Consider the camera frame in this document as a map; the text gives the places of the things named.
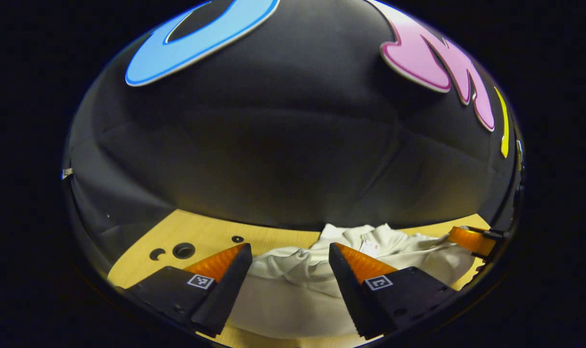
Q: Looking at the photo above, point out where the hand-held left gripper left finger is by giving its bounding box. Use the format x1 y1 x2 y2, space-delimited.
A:
123 243 253 338

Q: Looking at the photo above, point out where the black backdrop cloth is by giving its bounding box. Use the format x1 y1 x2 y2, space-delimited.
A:
63 0 523 286

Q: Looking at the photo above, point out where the cream white sweatshirt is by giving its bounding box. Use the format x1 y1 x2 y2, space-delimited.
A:
228 223 476 340

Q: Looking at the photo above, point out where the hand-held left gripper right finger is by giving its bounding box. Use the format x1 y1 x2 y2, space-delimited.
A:
328 243 458 340

